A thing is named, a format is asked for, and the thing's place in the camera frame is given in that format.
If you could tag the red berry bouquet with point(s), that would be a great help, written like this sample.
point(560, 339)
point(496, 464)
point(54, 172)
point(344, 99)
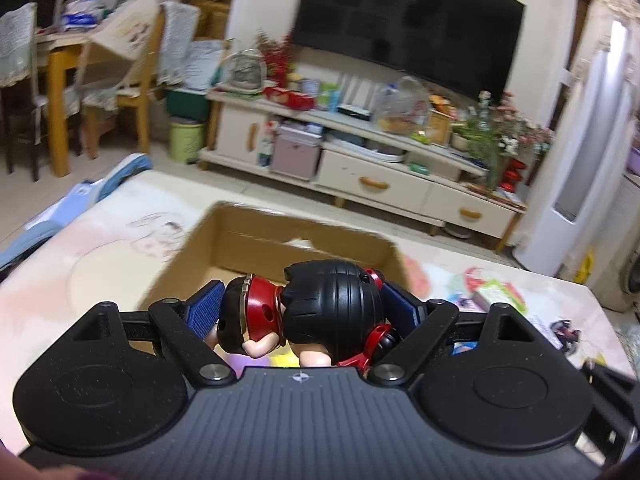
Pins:
point(277, 55)

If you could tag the dark chair with cover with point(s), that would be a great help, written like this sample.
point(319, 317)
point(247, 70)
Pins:
point(21, 103)

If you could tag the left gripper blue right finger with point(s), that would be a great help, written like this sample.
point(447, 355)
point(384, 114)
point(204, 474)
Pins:
point(402, 310)

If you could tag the framed picture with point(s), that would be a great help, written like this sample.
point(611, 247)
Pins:
point(439, 127)

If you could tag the green trash bin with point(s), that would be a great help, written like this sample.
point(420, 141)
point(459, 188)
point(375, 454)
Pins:
point(186, 138)

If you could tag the white tv cabinet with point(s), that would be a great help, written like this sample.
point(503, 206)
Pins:
point(360, 163)

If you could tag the black television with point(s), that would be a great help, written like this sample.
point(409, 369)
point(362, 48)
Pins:
point(463, 45)

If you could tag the plastic bag with snacks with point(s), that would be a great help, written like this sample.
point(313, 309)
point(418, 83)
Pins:
point(401, 108)

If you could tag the cardboard box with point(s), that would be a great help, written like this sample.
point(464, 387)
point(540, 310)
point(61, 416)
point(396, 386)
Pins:
point(234, 240)

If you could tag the wooden chair with cover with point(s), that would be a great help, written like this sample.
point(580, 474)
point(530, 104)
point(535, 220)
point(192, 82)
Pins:
point(117, 68)

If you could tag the red gift box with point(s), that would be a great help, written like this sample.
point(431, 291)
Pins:
point(291, 99)

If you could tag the red vase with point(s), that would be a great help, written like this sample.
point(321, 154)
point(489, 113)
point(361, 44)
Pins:
point(512, 175)

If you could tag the potted flower plant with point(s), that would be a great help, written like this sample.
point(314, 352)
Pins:
point(495, 134)

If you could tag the black haired doll figure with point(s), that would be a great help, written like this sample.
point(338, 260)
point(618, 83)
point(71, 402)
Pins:
point(328, 312)

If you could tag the person left hand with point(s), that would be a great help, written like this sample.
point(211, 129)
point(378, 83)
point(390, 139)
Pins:
point(13, 467)

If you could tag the yellow detergent bottle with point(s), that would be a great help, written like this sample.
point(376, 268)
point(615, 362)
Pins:
point(586, 267)

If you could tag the yellow pink water gun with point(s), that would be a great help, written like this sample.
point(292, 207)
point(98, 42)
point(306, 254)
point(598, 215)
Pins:
point(283, 358)

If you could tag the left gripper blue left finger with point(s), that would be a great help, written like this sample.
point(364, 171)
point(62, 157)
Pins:
point(202, 311)

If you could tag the wooden dining table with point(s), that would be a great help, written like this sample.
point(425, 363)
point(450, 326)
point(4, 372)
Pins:
point(57, 54)

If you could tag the white tower air conditioner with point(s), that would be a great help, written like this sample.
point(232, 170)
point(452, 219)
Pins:
point(590, 135)

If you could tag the small pink blue box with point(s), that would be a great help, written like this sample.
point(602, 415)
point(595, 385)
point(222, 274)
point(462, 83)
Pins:
point(561, 334)

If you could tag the green medicine box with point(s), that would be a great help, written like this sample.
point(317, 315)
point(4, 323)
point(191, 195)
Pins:
point(496, 292)

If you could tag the pink storage case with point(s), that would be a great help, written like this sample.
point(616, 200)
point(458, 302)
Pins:
point(296, 152)

